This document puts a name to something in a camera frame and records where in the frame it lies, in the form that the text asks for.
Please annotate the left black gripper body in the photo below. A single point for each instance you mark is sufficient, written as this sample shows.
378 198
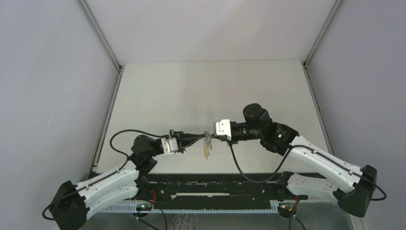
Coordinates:
175 134

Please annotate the aluminium frame post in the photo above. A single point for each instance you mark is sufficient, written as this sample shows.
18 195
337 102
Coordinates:
306 65
95 26

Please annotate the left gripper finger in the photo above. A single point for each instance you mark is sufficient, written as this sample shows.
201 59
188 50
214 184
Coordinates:
190 136
191 141

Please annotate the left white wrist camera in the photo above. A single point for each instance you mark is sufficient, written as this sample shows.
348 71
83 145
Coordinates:
169 145

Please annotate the left aluminium frame post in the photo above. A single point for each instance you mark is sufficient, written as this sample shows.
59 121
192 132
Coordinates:
95 26

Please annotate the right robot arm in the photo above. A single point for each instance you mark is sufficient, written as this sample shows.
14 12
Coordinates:
350 186

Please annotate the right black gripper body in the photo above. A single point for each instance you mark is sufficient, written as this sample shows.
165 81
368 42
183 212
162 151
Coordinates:
242 133

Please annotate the right aluminium frame post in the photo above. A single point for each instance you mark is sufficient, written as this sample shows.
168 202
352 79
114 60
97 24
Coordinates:
306 65

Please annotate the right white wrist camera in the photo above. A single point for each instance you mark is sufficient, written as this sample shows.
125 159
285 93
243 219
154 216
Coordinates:
222 129

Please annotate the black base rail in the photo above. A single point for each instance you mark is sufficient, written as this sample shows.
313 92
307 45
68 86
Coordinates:
213 192

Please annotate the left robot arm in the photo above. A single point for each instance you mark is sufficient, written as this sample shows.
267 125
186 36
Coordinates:
74 204

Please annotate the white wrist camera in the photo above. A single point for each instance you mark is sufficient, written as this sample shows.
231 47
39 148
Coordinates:
169 145
222 129

